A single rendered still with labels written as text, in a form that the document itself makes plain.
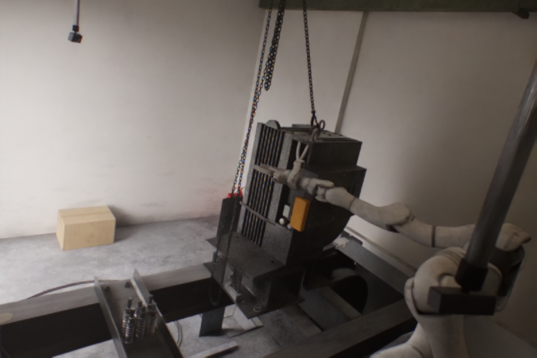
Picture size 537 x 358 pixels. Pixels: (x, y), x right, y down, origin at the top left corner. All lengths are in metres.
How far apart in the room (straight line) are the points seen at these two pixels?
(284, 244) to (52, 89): 2.51
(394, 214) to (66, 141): 3.12
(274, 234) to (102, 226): 2.12
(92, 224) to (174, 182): 0.97
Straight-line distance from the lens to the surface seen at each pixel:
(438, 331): 0.99
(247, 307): 2.15
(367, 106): 3.18
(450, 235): 1.39
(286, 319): 2.20
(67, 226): 3.79
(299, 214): 1.84
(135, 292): 2.19
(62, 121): 3.82
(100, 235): 3.90
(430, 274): 0.98
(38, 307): 2.17
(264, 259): 2.13
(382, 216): 1.43
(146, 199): 4.26
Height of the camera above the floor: 1.95
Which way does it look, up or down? 14 degrees down
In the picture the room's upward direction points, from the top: 12 degrees clockwise
